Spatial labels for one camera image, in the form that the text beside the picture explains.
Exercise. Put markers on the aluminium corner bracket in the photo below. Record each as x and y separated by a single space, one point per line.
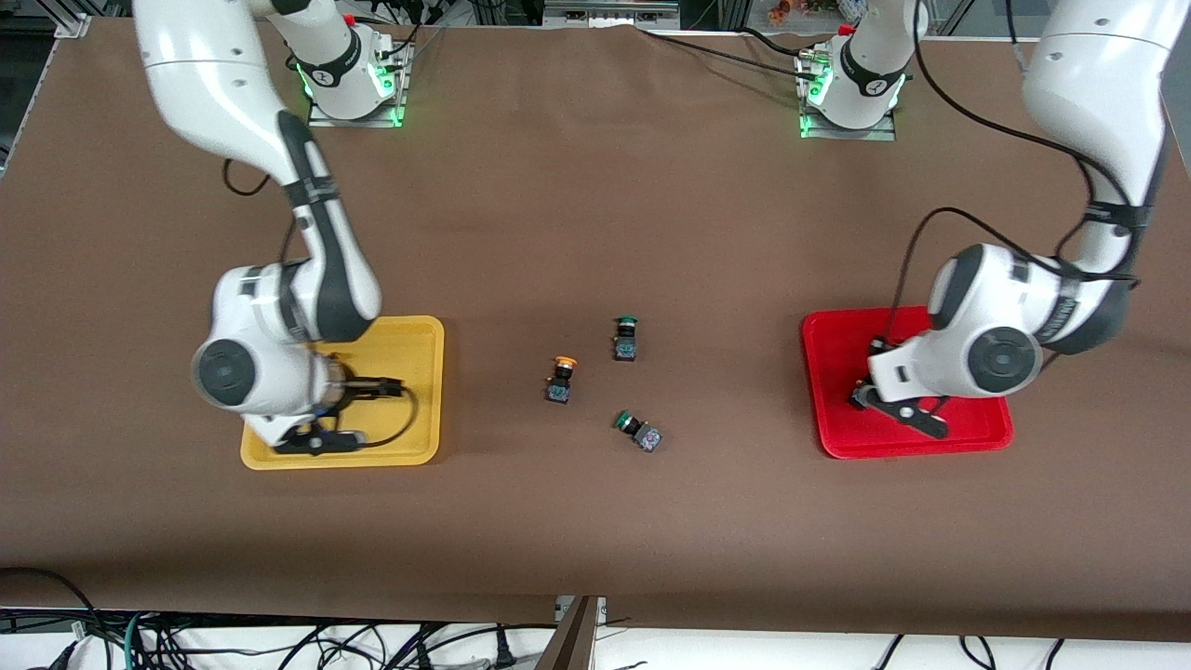
72 26

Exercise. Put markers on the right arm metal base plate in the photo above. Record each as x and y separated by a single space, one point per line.
395 93

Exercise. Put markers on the green push button switch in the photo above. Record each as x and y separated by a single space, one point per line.
644 435
625 344

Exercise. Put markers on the red plastic tray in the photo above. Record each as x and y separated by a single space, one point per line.
837 354

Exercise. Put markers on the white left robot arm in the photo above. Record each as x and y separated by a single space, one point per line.
1098 84

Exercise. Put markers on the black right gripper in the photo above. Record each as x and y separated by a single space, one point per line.
364 386

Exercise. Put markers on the yellow plastic tray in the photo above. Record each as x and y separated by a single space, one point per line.
409 349

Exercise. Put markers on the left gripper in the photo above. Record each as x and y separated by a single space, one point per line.
875 344

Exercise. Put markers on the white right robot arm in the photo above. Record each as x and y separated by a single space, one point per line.
214 74

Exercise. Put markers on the grey power strip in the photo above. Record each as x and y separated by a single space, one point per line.
609 13

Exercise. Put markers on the aluminium frame post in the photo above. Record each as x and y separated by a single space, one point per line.
569 637

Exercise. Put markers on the brown table cover sheet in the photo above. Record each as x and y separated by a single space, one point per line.
595 186

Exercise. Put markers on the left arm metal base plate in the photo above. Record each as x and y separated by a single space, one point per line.
889 135

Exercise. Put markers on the colourful background decoration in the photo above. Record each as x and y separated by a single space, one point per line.
800 9

